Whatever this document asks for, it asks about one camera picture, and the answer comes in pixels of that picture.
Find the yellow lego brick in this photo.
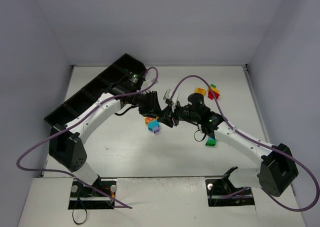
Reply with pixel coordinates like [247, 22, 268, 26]
[194, 87, 206, 96]

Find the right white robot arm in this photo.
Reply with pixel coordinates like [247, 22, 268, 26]
[171, 93, 299, 197]

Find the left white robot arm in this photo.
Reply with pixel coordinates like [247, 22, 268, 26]
[49, 89, 163, 186]

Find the lavender lego brick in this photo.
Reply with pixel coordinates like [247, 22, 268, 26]
[152, 126, 160, 134]

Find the red yellow green lego stack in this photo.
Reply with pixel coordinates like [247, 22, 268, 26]
[207, 84, 220, 100]

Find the green flat lego brick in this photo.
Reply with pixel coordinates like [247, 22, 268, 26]
[205, 139, 216, 147]

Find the black sectioned sorting tray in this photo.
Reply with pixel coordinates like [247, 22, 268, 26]
[44, 53, 147, 127]

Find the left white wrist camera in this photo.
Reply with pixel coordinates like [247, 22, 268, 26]
[142, 77, 158, 88]

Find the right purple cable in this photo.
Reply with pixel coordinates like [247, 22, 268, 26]
[171, 74, 320, 212]

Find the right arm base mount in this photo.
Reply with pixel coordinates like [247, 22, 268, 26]
[205, 178, 255, 207]

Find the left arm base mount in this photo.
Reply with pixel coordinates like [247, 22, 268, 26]
[68, 178, 117, 210]

